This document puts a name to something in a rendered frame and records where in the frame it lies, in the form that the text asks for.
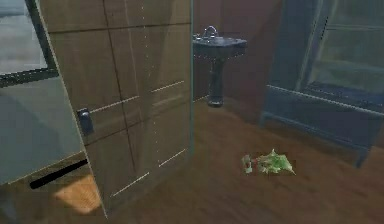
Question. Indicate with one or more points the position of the dark glass shower cabin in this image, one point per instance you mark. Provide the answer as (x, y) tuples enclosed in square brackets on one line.
[(330, 76)]

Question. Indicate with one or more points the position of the black pedestal sink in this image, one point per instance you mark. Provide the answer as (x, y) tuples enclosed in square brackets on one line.
[(217, 56)]

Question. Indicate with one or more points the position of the green crumpled cloth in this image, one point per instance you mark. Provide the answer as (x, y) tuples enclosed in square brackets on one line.
[(270, 163)]

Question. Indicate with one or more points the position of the black framed window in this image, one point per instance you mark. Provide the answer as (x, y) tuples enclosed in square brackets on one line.
[(20, 40)]

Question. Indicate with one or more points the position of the silver sink faucet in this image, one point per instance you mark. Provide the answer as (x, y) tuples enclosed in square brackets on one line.
[(210, 31)]

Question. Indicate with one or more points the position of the brown wooden room door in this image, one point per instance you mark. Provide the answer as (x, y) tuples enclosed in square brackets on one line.
[(133, 83)]

